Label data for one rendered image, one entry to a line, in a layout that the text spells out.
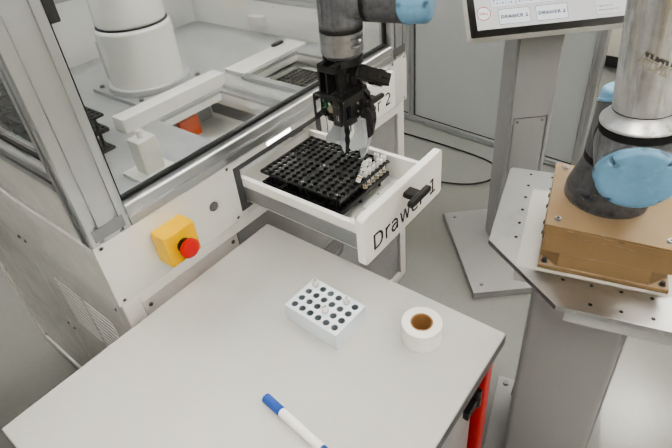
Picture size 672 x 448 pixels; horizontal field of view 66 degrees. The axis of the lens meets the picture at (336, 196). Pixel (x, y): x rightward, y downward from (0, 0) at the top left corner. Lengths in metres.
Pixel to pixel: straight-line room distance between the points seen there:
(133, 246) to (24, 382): 1.27
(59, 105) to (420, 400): 0.71
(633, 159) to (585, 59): 1.76
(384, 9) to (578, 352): 0.86
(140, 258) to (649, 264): 0.93
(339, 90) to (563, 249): 0.52
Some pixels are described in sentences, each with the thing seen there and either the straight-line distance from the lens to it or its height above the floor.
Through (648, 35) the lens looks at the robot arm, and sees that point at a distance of 0.82.
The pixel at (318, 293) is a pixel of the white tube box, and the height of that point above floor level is 0.80.
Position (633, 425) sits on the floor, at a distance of 1.88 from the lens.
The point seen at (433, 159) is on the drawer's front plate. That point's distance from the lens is 1.10.
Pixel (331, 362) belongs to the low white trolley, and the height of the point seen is 0.76.
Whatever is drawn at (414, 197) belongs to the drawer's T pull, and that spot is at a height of 0.91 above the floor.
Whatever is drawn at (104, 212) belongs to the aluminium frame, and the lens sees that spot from 0.97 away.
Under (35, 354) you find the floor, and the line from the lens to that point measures 2.31.
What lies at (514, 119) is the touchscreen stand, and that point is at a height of 0.62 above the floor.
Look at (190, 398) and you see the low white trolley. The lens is 0.94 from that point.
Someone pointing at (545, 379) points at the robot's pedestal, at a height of 0.38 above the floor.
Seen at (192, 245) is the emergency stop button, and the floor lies 0.88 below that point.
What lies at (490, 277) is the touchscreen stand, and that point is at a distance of 2.11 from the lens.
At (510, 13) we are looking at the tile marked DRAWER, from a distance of 1.69.
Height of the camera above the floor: 1.50
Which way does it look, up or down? 35 degrees down
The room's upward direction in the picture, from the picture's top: 6 degrees counter-clockwise
